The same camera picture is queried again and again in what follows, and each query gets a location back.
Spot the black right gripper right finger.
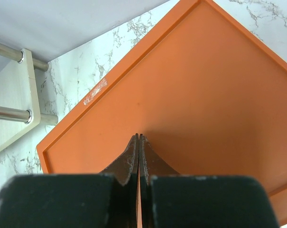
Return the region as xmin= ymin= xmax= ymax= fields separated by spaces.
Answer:
xmin=139 ymin=135 xmax=179 ymax=228

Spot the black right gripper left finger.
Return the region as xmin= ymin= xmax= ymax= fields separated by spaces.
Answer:
xmin=101 ymin=134 xmax=139 ymax=228

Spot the orange drawer box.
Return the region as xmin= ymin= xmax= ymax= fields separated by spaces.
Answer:
xmin=37 ymin=0 xmax=287 ymax=225

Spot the white two-tier shelf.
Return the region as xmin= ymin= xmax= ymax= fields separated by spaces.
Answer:
xmin=0 ymin=43 xmax=58 ymax=152

